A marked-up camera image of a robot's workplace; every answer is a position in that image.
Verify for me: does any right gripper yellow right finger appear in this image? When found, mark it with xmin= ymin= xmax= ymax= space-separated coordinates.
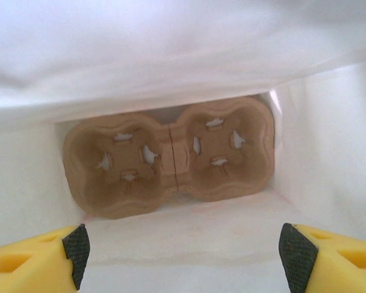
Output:
xmin=278 ymin=222 xmax=366 ymax=293

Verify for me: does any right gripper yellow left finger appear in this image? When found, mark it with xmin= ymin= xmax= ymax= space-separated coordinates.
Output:
xmin=0 ymin=223 xmax=91 ymax=293

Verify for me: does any brown pulp cup carrier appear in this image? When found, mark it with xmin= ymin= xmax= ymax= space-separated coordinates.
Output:
xmin=62 ymin=95 xmax=276 ymax=221

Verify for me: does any white printed paper gift bag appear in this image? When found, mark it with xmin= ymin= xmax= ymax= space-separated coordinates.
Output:
xmin=0 ymin=0 xmax=366 ymax=293

